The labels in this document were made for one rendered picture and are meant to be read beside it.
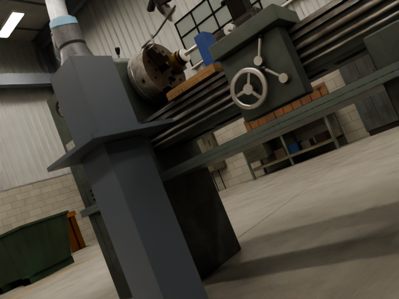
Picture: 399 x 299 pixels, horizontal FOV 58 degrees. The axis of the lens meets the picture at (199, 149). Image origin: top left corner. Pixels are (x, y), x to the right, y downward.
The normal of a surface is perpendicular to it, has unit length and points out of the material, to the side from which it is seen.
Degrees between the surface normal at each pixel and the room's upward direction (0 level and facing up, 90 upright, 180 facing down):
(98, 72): 90
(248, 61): 90
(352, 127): 90
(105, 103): 90
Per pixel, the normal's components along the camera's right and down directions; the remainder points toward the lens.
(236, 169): -0.59, 0.17
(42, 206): 0.72, -0.35
